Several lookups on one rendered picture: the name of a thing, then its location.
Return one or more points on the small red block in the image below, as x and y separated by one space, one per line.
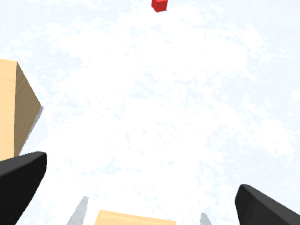
159 5

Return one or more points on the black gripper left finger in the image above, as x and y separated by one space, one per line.
20 177

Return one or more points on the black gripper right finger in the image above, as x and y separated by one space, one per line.
256 208

